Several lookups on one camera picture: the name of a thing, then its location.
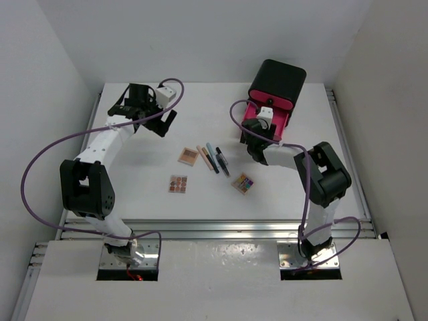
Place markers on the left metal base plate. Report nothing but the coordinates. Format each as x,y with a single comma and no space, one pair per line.
148,254

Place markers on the peach concealer stick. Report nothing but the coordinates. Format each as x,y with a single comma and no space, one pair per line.
204,157

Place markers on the aluminium frame rail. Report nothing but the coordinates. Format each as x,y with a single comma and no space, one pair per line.
218,229

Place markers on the eyeshadow palette round brown pans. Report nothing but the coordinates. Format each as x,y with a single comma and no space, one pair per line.
178,184

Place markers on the brown gold makeup pencil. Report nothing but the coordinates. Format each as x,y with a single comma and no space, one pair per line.
207,155

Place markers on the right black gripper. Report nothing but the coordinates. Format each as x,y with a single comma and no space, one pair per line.
269,131

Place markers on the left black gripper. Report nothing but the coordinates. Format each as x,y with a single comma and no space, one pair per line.
164,126

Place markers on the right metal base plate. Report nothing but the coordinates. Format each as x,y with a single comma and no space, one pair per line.
291,259

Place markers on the brown eyeshadow palette four pans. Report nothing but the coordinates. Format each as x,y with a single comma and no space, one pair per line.
188,156

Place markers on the light blue black pen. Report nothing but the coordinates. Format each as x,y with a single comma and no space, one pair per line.
212,155

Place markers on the black drawer cabinet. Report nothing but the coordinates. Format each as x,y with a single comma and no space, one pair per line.
279,79

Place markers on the black mascara tube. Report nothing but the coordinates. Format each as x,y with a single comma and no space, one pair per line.
222,161

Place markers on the metal base plate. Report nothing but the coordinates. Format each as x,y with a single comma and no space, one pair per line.
148,254
291,259

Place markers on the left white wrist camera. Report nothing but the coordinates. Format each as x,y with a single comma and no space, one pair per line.
164,95

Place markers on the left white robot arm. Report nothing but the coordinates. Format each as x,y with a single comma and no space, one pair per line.
86,187

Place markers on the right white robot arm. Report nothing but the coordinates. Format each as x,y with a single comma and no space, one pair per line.
324,178

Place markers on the colourful eyeshadow palette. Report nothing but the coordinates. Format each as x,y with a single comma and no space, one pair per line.
243,183

